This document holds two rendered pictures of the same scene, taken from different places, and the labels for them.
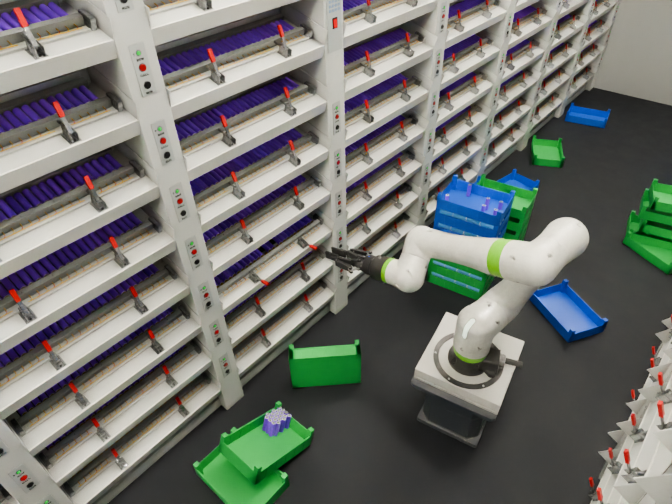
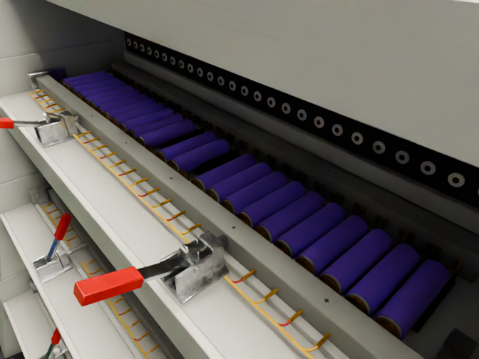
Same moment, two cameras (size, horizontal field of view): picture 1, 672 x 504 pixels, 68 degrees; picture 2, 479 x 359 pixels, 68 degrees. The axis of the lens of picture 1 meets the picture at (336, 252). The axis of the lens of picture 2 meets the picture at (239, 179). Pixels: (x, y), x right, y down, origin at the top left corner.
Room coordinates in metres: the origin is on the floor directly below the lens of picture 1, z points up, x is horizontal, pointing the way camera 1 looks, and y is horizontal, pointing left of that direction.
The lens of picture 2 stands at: (1.60, -0.06, 0.71)
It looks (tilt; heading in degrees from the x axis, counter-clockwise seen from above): 23 degrees down; 89
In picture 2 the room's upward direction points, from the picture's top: 14 degrees clockwise
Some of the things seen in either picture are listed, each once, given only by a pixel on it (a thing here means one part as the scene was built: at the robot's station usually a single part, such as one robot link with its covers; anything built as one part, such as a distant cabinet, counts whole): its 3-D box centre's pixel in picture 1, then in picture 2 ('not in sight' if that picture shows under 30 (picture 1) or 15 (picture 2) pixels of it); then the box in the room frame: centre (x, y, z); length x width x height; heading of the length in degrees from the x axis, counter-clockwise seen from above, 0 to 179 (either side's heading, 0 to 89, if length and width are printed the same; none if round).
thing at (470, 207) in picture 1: (475, 199); not in sight; (1.91, -0.66, 0.52); 0.30 x 0.20 x 0.08; 56
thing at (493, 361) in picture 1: (484, 358); not in sight; (1.11, -0.53, 0.37); 0.26 x 0.15 x 0.06; 69
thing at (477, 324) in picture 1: (476, 330); not in sight; (1.14, -0.48, 0.49); 0.16 x 0.13 x 0.19; 131
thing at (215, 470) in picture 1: (241, 474); not in sight; (0.87, 0.38, 0.04); 0.30 x 0.20 x 0.08; 48
